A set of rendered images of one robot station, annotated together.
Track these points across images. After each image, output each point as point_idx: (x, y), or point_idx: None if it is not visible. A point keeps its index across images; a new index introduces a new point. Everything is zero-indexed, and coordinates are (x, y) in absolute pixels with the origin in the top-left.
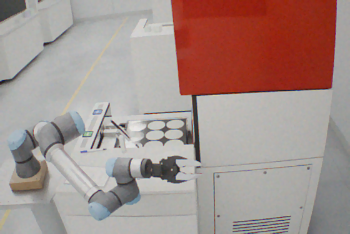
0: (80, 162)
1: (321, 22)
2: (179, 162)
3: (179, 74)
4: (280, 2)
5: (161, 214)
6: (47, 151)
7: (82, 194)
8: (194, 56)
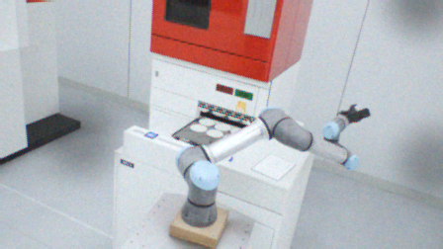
0: (248, 166)
1: (308, 14)
2: (356, 108)
3: (271, 65)
4: (304, 2)
5: (307, 170)
6: (312, 137)
7: (342, 155)
8: (278, 48)
